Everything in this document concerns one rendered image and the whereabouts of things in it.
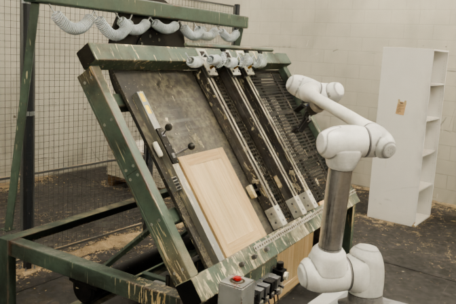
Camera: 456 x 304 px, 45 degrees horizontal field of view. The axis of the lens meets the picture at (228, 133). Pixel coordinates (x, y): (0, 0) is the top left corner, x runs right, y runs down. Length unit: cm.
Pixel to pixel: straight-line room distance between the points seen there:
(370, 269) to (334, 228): 28
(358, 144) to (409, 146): 444
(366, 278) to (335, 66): 623
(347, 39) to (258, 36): 158
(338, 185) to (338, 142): 20
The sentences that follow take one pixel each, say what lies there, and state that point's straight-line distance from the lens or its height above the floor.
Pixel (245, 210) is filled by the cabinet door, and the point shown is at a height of 103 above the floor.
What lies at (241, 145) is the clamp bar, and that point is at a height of 135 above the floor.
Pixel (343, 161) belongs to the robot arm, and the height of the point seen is 150.
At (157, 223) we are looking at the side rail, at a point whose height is 111.
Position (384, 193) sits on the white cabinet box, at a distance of 690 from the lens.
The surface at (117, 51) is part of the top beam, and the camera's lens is 285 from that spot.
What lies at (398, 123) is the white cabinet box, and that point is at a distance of 672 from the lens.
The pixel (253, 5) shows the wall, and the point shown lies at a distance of 938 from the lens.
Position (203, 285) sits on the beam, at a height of 86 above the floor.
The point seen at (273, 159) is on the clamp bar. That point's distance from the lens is 353.
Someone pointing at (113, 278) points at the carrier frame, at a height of 78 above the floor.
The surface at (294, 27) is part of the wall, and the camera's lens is 892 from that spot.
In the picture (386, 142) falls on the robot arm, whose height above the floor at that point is 158.
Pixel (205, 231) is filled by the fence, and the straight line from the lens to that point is 274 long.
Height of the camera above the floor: 191
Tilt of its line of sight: 9 degrees down
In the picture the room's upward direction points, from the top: 3 degrees clockwise
